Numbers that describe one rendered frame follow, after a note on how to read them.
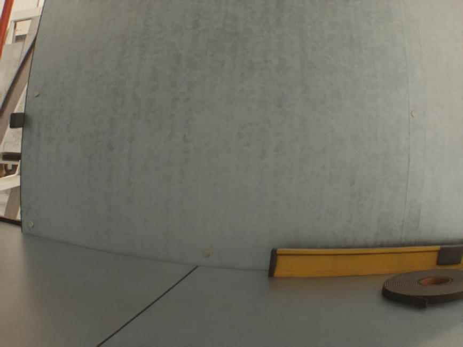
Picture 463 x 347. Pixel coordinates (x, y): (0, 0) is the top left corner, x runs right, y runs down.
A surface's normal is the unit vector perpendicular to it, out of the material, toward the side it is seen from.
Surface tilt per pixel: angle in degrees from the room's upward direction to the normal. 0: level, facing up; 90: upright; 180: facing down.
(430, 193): 90
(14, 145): 78
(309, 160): 90
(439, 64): 90
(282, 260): 90
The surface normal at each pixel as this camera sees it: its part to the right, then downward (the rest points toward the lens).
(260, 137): -0.16, 0.06
